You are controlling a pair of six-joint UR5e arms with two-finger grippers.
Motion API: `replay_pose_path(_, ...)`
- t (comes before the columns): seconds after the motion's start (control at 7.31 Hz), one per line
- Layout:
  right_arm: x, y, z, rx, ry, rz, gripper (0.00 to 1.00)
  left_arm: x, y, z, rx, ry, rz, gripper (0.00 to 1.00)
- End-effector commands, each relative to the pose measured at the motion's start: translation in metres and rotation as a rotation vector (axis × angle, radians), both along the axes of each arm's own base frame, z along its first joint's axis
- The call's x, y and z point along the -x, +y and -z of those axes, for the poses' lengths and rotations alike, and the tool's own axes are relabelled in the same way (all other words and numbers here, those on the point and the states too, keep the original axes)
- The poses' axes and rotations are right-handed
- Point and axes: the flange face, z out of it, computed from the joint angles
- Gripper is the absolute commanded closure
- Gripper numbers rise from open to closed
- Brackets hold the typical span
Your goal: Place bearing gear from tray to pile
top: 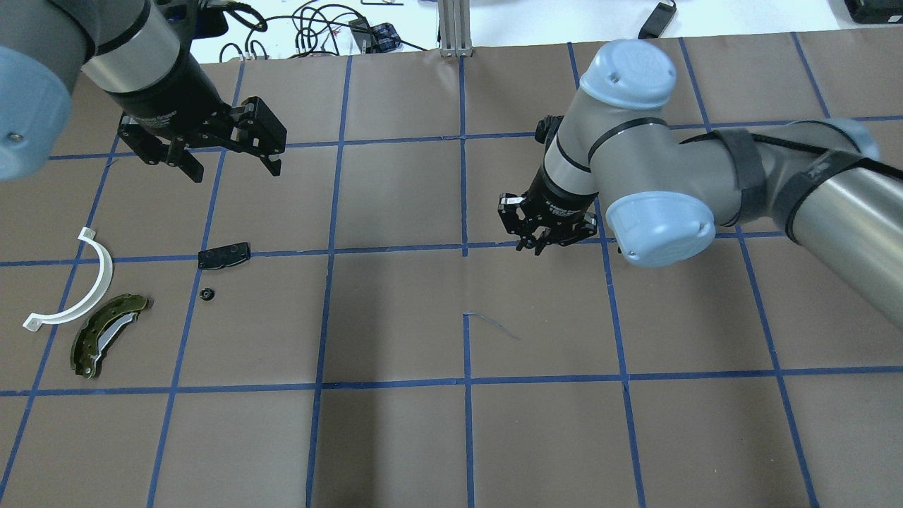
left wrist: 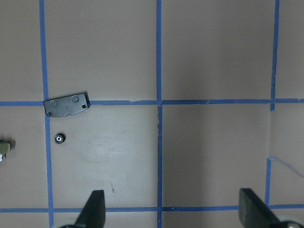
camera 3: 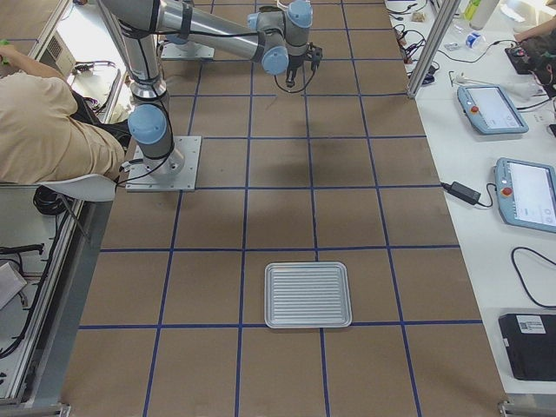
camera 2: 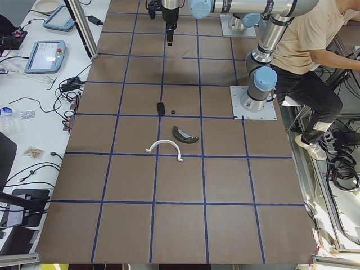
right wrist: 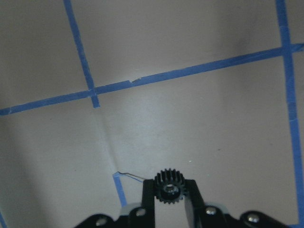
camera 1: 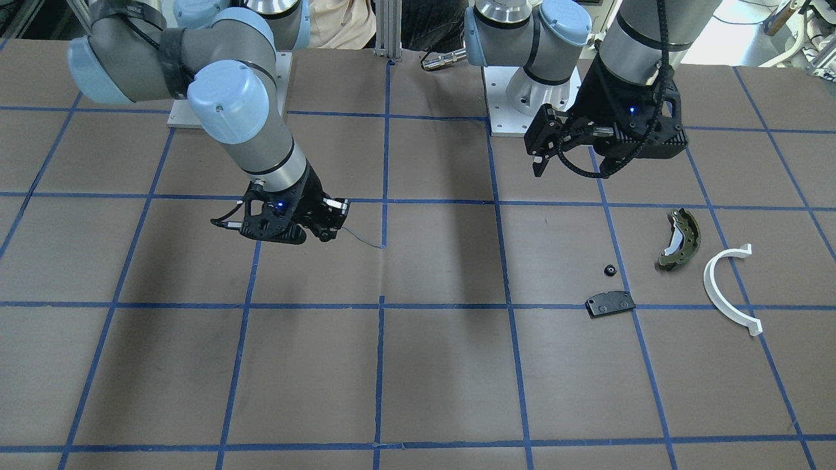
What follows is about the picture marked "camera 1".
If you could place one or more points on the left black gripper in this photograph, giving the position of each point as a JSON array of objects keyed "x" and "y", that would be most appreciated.
[{"x": 595, "y": 98}]

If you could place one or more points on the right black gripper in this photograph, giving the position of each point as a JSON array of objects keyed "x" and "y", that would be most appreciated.
[{"x": 314, "y": 196}]

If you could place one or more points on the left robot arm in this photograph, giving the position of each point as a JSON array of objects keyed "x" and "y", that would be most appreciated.
[{"x": 546, "y": 41}]

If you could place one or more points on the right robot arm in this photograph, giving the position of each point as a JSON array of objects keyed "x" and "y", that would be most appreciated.
[{"x": 221, "y": 58}]

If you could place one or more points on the green brake shoe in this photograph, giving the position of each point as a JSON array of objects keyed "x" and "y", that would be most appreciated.
[{"x": 685, "y": 240}]

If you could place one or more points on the black brake pad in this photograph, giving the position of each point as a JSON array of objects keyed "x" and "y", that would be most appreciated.
[{"x": 609, "y": 303}]

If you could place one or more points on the brown mat with blue grid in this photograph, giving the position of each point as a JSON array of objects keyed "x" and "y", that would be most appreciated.
[{"x": 448, "y": 328}]

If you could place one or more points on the aluminium frame post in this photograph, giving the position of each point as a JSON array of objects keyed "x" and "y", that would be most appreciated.
[{"x": 388, "y": 29}]

